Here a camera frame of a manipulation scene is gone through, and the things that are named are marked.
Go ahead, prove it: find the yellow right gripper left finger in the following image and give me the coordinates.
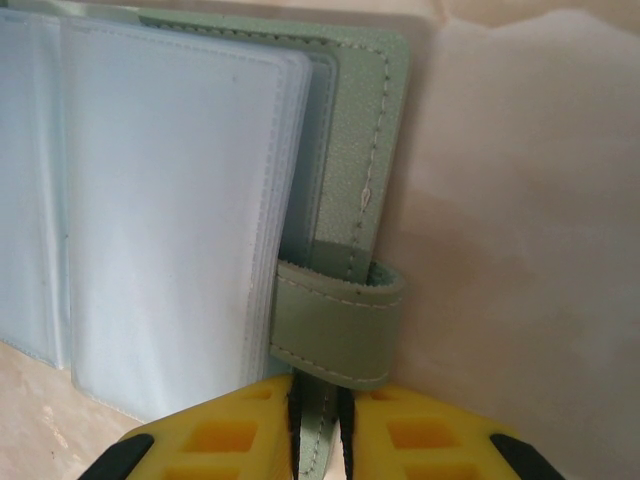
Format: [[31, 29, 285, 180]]
[[87, 373, 297, 480]]

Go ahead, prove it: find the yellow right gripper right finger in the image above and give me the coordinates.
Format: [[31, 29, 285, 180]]
[[337, 384, 562, 480]]

